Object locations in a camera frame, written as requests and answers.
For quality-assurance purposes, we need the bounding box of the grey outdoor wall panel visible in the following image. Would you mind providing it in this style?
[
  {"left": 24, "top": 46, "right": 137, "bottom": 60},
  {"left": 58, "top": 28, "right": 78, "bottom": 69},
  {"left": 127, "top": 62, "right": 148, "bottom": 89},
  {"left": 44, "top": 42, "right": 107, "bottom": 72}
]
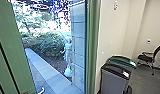
[{"left": 68, "top": 0, "right": 88, "bottom": 94}]

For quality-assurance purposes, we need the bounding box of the blue white wall plate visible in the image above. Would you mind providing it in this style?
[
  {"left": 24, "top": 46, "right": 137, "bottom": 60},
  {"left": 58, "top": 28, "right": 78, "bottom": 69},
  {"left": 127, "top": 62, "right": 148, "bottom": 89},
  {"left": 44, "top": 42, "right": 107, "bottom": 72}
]
[{"left": 146, "top": 39, "right": 152, "bottom": 45}]

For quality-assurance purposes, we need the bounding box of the green glass door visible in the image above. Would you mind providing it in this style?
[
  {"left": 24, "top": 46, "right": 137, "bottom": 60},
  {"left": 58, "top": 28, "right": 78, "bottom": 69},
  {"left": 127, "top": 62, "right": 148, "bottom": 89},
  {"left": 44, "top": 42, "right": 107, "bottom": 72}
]
[{"left": 0, "top": 0, "right": 39, "bottom": 94}]

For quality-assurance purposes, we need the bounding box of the black mesh chair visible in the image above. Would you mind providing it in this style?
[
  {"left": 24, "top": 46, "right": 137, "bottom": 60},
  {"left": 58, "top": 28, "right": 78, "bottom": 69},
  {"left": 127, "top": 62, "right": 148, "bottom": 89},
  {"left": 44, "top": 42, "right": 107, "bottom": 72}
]
[{"left": 136, "top": 44, "right": 160, "bottom": 76}]

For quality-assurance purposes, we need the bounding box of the grey bin green lid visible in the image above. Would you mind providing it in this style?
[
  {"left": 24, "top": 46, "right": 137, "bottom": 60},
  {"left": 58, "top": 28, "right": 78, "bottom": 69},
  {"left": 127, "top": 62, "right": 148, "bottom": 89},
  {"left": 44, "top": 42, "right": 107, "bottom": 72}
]
[{"left": 106, "top": 54, "right": 138, "bottom": 94}]

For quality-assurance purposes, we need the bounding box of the white garden statue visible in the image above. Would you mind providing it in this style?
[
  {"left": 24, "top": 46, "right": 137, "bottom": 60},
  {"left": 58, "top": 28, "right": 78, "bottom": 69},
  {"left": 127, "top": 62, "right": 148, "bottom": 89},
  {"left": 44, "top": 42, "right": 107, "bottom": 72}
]
[{"left": 61, "top": 33, "right": 74, "bottom": 79}]

